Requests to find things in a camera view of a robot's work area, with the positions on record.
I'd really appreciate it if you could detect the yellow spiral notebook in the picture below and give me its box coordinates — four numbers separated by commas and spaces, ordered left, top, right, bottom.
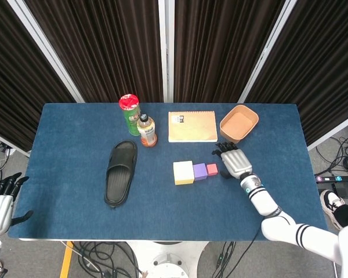
168, 110, 218, 143

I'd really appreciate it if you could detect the white black sneaker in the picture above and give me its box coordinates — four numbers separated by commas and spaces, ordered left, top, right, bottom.
320, 189, 346, 231

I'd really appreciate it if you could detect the medium purple foam cube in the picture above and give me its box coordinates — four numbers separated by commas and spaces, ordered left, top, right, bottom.
193, 163, 208, 181

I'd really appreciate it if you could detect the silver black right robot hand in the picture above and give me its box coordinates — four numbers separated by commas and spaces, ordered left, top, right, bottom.
211, 141, 253, 180

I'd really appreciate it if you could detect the orange drink plastic bottle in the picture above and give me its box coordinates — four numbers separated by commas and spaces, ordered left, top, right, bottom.
137, 113, 158, 148

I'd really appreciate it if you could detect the large yellow foam cube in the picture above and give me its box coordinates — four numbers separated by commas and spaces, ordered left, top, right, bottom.
173, 160, 195, 186

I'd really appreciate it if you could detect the dark pleated screen panel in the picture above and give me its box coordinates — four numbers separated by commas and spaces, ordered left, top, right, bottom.
237, 0, 348, 151
0, 0, 85, 159
165, 0, 298, 104
7, 0, 168, 104

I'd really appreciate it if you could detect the yellow floor tape strip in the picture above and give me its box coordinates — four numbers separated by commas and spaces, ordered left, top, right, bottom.
59, 242, 75, 278

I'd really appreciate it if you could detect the brown paper bowl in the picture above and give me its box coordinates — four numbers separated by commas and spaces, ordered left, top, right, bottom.
219, 104, 260, 145

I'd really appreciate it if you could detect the green chips can red lid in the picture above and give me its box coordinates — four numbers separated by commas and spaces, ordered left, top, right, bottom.
118, 93, 142, 137

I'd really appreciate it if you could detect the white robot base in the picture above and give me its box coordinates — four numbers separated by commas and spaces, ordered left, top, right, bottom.
127, 240, 209, 278

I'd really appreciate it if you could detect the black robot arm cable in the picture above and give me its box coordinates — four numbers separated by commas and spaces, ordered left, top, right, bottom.
231, 227, 263, 278

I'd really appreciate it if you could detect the blue table cloth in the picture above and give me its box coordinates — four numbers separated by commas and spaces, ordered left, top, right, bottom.
8, 103, 328, 242

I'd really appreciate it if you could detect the black rubber slipper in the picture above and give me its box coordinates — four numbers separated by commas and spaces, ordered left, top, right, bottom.
104, 140, 138, 208

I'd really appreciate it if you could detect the white table frame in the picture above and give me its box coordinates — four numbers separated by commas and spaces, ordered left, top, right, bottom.
19, 237, 264, 243

